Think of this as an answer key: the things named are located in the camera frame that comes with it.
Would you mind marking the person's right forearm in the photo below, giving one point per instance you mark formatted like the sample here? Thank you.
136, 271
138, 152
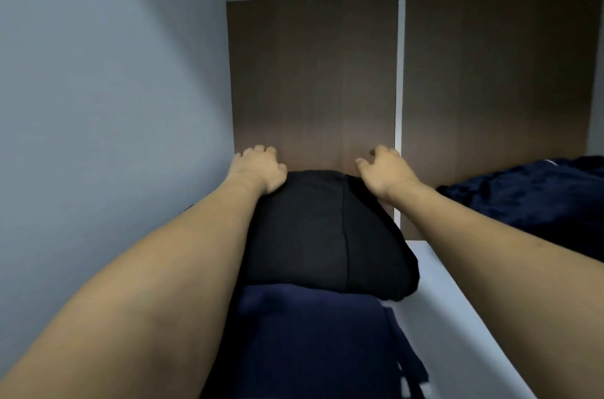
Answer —
528, 290

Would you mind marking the person's left forearm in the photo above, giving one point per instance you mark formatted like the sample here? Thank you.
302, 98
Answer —
123, 309

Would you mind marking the person's left hand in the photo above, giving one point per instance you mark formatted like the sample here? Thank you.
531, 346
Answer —
260, 170

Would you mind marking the white wardrobe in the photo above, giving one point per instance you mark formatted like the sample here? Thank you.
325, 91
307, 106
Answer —
113, 82

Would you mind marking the person's right hand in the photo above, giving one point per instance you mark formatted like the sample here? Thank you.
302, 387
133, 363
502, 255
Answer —
389, 175

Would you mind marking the black colourful patterned sweatshirt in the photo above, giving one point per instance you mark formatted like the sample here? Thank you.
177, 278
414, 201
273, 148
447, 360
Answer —
321, 233

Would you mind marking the matte navy track pants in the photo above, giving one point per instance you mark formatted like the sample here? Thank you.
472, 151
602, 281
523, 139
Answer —
302, 347

